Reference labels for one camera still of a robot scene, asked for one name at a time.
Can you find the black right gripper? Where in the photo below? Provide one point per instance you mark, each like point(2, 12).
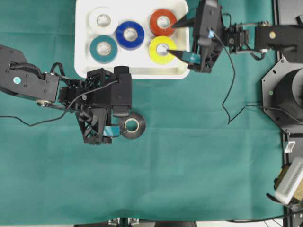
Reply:
point(209, 37)

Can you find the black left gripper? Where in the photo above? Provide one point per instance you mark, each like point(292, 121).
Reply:
point(98, 98)

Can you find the black tape roll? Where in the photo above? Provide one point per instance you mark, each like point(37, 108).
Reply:
point(132, 126)

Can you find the red tape roll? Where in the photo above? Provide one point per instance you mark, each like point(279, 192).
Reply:
point(161, 22)

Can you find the yellow tape roll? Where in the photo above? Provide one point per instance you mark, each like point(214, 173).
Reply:
point(158, 50)

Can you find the blue tape roll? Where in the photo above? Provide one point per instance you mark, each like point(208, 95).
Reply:
point(130, 35)

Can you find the teal tape roll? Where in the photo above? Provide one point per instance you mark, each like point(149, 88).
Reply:
point(103, 49)

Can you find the white tape roll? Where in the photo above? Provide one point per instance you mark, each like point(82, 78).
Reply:
point(103, 21)

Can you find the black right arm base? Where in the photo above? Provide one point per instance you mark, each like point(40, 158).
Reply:
point(282, 95)

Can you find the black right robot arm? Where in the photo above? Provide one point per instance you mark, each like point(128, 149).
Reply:
point(286, 39)

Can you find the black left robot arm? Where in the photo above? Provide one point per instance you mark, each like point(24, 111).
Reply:
point(22, 79)

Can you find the white plastic tray case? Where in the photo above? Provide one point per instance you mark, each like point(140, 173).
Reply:
point(138, 60)

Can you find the green table cloth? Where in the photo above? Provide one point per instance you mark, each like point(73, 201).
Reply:
point(203, 155)

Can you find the white perforated box device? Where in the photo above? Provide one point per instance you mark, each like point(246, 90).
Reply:
point(290, 181)

